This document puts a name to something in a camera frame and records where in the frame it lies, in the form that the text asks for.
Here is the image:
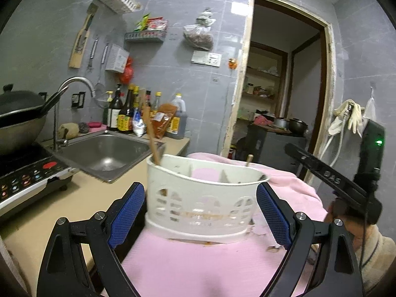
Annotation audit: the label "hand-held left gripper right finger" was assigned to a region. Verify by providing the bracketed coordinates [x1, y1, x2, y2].
[256, 182, 364, 297]

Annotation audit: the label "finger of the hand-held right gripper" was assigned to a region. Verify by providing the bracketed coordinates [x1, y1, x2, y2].
[284, 143, 382, 225]

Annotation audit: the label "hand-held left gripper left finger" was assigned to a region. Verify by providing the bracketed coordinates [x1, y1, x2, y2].
[36, 182, 146, 297]

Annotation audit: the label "white plastic utensil basket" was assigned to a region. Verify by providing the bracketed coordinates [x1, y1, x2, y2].
[145, 154, 272, 244]

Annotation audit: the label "person's right forearm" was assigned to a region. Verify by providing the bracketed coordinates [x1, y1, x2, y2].
[353, 223, 395, 296]

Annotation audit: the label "person's right hand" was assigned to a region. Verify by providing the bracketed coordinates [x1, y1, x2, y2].
[324, 200, 367, 245]

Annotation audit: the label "white mesh bag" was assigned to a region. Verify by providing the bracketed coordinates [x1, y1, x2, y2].
[363, 97, 378, 123]

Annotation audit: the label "cream rubber gloves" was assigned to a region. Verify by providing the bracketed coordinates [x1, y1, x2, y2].
[328, 99, 366, 135]

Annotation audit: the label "dark pot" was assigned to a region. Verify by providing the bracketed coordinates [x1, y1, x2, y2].
[288, 118, 308, 135]

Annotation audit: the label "grey cabinet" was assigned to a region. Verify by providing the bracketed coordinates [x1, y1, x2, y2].
[246, 124, 307, 174]

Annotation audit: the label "steel sink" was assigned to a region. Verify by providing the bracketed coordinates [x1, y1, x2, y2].
[54, 130, 166, 183]

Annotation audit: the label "white blue salt bag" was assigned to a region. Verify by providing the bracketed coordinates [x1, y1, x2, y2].
[132, 108, 146, 137]

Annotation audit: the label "pink cloth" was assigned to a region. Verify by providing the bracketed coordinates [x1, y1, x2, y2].
[93, 151, 328, 297]

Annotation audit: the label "orange noodle packet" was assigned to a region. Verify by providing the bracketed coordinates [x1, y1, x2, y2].
[151, 103, 178, 140]

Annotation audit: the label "brown loofah scrubber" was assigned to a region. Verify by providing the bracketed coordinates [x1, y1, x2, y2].
[58, 123, 79, 139]

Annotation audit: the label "dark bottle black cap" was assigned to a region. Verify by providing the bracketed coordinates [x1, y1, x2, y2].
[108, 84, 124, 130]

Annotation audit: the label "black induction cooker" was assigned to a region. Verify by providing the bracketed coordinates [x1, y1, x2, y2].
[0, 144, 78, 220]

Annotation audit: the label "dark oil jug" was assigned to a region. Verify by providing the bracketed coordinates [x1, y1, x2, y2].
[165, 93, 188, 140]

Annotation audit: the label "wooden shelf unit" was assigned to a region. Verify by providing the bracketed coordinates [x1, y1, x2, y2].
[241, 42, 288, 121]

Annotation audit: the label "metal strainer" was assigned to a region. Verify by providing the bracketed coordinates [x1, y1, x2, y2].
[93, 44, 109, 107]

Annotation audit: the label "dark wok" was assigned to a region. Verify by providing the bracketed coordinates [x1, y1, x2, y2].
[0, 83, 70, 157]

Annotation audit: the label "red plastic bag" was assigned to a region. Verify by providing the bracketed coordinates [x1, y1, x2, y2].
[120, 57, 134, 85]

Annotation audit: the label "chrome faucet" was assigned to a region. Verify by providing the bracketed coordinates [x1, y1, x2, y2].
[52, 77, 94, 152]

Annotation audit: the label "black wok lid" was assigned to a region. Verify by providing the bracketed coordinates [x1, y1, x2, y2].
[0, 83, 47, 118]

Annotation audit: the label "metal peeler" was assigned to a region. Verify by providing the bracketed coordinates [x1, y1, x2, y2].
[88, 37, 99, 72]

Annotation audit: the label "wooden knife rack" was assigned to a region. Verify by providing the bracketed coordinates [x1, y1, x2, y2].
[68, 3, 96, 69]

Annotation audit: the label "hanging clear plastic bag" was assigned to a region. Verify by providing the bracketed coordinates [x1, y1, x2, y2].
[182, 8, 217, 50]

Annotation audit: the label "red snack packet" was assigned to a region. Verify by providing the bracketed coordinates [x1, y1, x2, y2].
[145, 17, 169, 31]

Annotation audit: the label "green yellow snack packet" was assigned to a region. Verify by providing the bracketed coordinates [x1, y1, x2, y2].
[134, 13, 150, 32]

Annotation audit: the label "white shower hose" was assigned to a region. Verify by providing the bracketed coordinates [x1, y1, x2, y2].
[319, 105, 353, 166]

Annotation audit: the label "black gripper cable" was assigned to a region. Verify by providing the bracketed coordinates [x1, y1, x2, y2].
[364, 189, 373, 268]

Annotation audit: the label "small black wall socket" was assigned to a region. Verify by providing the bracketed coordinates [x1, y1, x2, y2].
[71, 91, 85, 109]

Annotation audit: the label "worn door frame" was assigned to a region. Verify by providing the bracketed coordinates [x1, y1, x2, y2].
[220, 0, 336, 174]

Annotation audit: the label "white wall box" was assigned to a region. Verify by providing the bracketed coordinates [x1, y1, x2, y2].
[105, 44, 130, 74]

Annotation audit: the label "white wall socket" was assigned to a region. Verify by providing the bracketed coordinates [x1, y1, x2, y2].
[191, 50, 222, 68]

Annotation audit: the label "grey wall shelf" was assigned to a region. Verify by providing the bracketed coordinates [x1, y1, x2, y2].
[124, 30, 168, 43]

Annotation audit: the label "white wall sticker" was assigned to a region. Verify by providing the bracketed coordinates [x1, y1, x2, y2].
[230, 1, 248, 15]

